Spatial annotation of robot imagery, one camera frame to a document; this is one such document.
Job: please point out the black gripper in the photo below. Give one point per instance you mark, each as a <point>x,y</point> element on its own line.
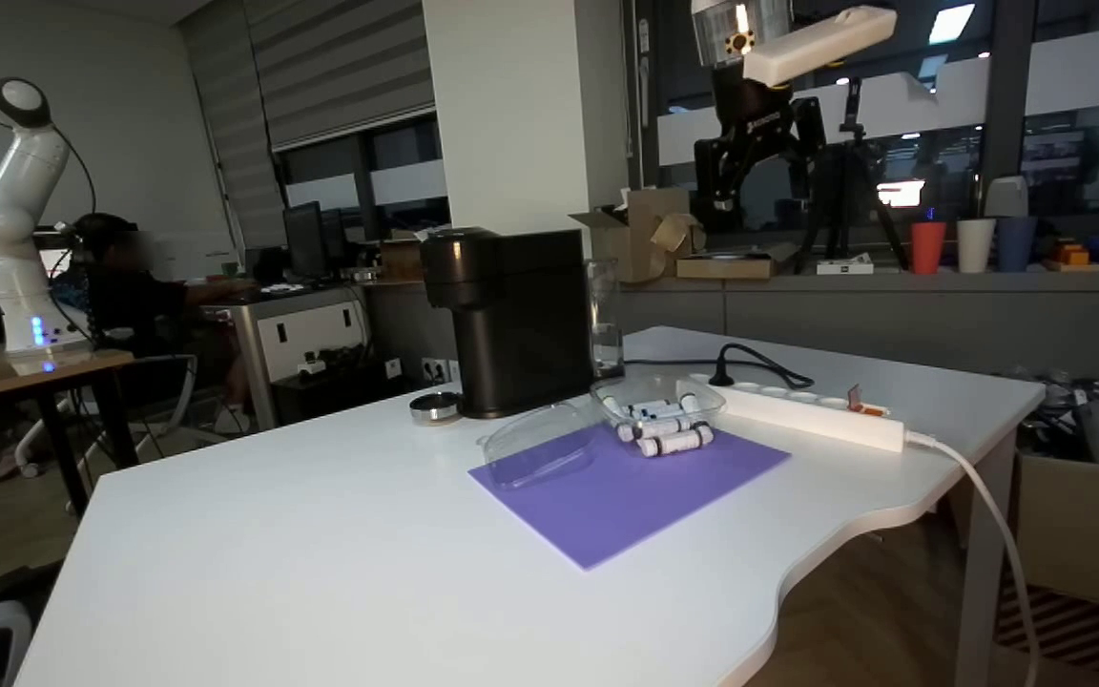
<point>752,115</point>

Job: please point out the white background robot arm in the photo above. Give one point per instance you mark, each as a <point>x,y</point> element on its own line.
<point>15,213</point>

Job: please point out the clear glass bowl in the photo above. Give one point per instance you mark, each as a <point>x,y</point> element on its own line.
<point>659,385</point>

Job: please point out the flat wooden box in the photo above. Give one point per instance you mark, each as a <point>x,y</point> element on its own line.
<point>721,268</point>

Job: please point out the open cardboard box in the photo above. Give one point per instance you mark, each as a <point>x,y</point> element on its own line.
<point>646,235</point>

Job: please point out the red cup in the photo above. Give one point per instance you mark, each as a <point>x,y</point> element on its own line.
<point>927,248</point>

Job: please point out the white cup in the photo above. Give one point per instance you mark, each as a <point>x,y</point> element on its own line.
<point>973,246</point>

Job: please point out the grey cup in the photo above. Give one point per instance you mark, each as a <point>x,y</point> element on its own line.
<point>1009,197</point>

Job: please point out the white table power strip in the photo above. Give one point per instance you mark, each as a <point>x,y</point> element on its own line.
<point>803,413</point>

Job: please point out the blue cup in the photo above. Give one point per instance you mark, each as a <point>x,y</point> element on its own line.
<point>1015,243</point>

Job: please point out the black coffee machine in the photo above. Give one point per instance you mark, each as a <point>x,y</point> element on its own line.
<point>518,318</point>

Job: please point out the orange toy block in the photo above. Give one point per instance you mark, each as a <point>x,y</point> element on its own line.
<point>1072,254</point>

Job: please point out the purple mat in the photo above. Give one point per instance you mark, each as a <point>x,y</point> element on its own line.
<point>629,488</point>

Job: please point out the clear plastic lid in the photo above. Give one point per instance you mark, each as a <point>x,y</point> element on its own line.
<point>545,455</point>

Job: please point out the grey window blinds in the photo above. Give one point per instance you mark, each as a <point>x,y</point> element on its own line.
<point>322,61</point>

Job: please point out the black computer monitor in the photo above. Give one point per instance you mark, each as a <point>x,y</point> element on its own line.
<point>305,237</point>

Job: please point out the white cabinet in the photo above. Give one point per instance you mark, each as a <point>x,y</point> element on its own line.
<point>302,337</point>

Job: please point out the large cardboard box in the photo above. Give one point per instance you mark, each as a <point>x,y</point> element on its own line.
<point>1084,558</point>

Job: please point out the seated person dark clothes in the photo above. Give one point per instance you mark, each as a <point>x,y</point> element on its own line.
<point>130,291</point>

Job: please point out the brown wooden desk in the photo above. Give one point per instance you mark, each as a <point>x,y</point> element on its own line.
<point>28,374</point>

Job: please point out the black camera tripod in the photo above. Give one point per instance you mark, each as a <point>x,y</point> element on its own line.
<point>847,178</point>

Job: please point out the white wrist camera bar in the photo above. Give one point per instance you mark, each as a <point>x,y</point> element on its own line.
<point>817,42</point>

